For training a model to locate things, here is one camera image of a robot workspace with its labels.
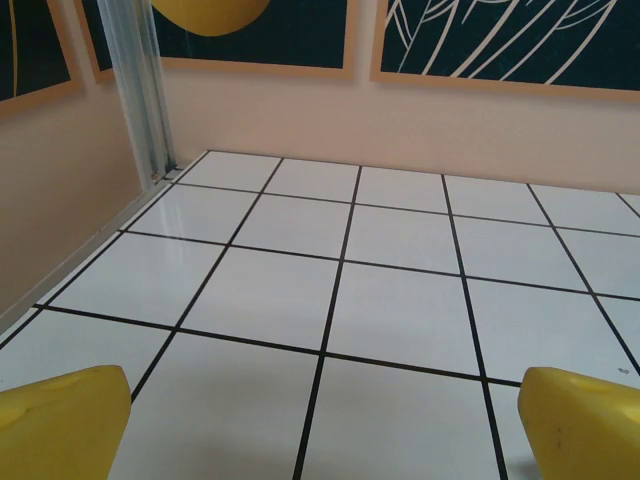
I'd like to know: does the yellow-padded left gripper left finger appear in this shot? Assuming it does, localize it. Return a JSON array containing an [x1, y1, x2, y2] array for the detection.
[[0, 364, 133, 480]]

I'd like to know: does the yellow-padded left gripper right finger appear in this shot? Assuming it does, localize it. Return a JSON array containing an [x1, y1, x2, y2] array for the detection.
[[516, 366, 640, 480]]

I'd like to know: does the dark panel, large peach circle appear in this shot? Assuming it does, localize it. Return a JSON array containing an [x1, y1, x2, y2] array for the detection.
[[0, 0, 87, 120]]

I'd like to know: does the dark panel with leaf outlines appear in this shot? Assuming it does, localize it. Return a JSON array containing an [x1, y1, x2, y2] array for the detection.
[[369, 0, 640, 104]]

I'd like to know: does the dark panel with golden oval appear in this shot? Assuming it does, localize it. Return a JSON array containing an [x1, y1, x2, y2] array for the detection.
[[79, 0, 357, 85]]

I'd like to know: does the aluminium corner post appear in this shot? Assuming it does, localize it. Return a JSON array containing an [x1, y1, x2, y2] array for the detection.
[[97, 0, 181, 184]]

